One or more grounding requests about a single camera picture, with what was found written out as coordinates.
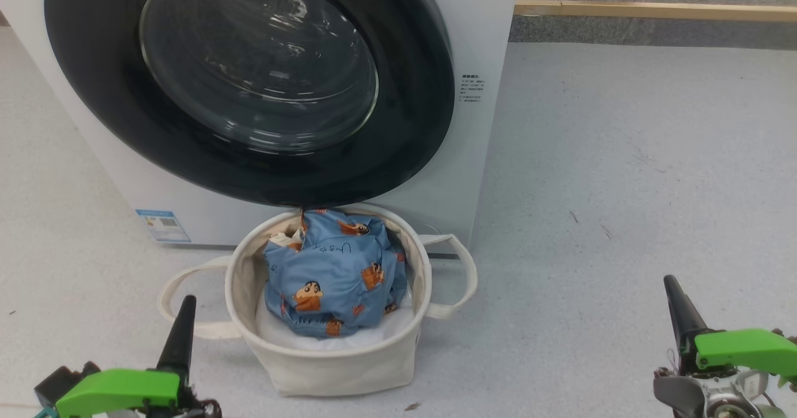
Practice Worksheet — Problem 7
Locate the white padding cloth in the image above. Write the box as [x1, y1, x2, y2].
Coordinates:
[255, 281, 417, 351]

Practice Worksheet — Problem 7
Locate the white front-load washing machine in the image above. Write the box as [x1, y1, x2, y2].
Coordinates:
[0, 0, 521, 258]

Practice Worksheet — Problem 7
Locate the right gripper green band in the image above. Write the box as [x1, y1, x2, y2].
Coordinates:
[653, 275, 797, 418]

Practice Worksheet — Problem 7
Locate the cream canvas laundry basket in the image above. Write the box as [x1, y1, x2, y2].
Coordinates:
[157, 203, 479, 397]

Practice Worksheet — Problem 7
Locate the small printed text label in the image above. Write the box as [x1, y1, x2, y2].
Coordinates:
[460, 74, 486, 104]

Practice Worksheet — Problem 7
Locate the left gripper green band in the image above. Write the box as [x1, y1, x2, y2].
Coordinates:
[55, 295, 222, 418]

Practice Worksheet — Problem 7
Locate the blue cartoon-print garment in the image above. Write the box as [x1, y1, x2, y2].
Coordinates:
[263, 208, 408, 338]

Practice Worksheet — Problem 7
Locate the blue energy label sticker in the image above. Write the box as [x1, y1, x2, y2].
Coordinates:
[135, 209, 191, 243]

